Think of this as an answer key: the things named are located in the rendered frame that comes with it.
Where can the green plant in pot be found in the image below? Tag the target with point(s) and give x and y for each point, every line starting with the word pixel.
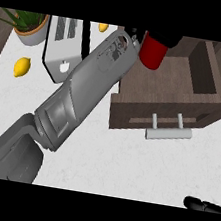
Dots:
pixel 29 27

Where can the yellow lemon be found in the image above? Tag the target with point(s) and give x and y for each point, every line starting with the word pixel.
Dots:
pixel 21 67
pixel 103 26

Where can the brown wooden drawer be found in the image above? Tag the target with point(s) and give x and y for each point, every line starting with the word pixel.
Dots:
pixel 175 79

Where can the red can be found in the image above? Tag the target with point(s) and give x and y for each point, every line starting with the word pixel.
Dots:
pixel 153 55

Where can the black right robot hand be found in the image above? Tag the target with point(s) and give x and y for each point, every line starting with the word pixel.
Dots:
pixel 202 205

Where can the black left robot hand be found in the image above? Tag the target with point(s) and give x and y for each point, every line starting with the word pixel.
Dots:
pixel 169 39

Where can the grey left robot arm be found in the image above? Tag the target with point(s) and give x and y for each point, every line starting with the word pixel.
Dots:
pixel 86 85

